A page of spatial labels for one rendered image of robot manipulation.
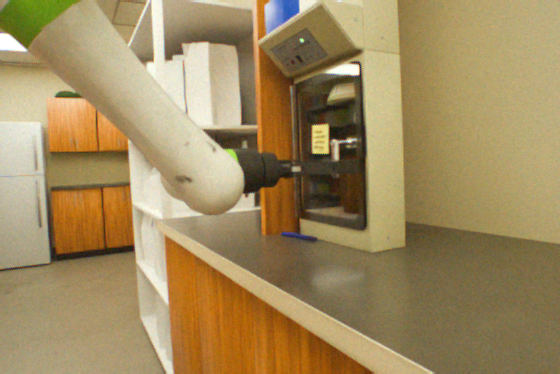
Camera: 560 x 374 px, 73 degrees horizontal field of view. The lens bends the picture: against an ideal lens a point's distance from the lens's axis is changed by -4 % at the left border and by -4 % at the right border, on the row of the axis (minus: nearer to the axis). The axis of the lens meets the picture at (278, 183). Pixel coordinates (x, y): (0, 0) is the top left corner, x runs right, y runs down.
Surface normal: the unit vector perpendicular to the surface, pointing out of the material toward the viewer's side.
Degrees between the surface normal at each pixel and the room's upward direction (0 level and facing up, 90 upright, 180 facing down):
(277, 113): 90
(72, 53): 116
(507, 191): 90
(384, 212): 90
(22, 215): 90
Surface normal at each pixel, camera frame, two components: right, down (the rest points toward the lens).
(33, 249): 0.47, 0.03
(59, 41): 0.16, 0.55
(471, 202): -0.88, 0.06
